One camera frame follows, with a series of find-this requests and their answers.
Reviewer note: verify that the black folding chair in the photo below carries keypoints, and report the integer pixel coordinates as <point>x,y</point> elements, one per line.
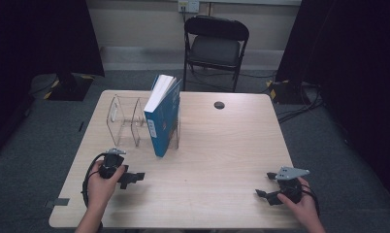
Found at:
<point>215,48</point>

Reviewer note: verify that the small black floor item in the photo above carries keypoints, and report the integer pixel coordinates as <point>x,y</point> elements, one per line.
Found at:
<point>81,126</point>

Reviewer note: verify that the clear acrylic book rack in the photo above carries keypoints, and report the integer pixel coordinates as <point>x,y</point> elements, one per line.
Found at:
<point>125,124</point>

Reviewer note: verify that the blue book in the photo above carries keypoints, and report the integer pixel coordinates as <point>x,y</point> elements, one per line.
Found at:
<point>164,123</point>

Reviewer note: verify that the black stand base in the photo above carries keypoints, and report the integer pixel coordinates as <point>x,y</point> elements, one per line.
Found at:
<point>70,89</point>
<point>286,92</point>

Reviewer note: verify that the person's left hand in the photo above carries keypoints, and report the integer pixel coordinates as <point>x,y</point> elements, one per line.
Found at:
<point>99,192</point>

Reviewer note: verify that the person's right hand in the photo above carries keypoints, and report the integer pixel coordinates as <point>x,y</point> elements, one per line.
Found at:
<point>304,207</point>

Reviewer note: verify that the white wall socket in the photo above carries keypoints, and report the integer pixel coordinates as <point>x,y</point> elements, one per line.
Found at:
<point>189,6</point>

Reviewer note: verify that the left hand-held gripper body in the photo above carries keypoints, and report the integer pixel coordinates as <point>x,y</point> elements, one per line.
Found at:
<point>112,165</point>

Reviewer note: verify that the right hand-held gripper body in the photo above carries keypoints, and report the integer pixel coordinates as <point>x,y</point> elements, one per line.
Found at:
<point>291,187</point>

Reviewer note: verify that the grey tape strip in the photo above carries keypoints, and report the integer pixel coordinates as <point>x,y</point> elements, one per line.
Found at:
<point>58,202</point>

